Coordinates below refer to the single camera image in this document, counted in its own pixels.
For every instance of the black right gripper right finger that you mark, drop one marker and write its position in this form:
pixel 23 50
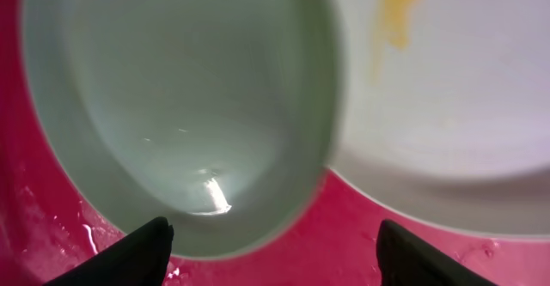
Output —
pixel 406 260

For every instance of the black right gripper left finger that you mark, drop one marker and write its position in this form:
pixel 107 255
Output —
pixel 139 259

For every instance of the cream white plate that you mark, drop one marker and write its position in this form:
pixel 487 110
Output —
pixel 450 129

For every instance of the light green plate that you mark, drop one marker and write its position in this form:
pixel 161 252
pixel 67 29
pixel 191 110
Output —
pixel 215 114

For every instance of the red plastic tray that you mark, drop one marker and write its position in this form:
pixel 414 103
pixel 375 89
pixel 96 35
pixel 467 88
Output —
pixel 47 228

